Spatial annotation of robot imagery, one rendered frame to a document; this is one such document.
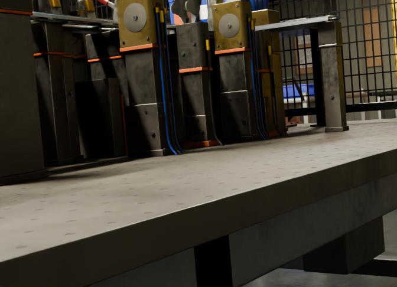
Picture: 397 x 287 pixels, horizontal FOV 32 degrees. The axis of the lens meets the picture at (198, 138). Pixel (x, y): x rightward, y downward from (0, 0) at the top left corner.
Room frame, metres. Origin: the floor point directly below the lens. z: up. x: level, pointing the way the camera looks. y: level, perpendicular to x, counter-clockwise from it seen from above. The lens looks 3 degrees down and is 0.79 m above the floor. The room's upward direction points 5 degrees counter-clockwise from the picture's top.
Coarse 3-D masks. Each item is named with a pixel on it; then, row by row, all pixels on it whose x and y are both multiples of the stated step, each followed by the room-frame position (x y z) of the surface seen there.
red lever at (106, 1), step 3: (99, 0) 1.99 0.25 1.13; (102, 0) 1.99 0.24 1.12; (105, 0) 1.98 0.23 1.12; (108, 0) 1.98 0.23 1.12; (111, 0) 1.99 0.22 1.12; (102, 3) 1.99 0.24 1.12; (105, 3) 1.98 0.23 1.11; (108, 3) 1.98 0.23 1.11; (111, 3) 1.98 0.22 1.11; (114, 3) 1.98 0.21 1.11; (108, 6) 1.99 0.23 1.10; (111, 6) 1.98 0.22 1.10
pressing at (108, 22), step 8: (32, 16) 1.35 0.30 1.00; (40, 16) 1.30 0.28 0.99; (48, 16) 1.32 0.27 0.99; (56, 16) 1.33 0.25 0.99; (64, 16) 1.36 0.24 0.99; (72, 16) 1.38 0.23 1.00; (64, 24) 1.52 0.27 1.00; (80, 24) 1.51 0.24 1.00; (88, 24) 1.53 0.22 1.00; (96, 24) 1.55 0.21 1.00; (104, 24) 1.56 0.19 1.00; (112, 24) 1.58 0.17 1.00; (168, 24) 1.63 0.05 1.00; (80, 32) 1.60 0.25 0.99; (88, 32) 1.62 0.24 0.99; (96, 32) 1.65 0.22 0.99; (168, 32) 1.84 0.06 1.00; (176, 32) 1.85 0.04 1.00
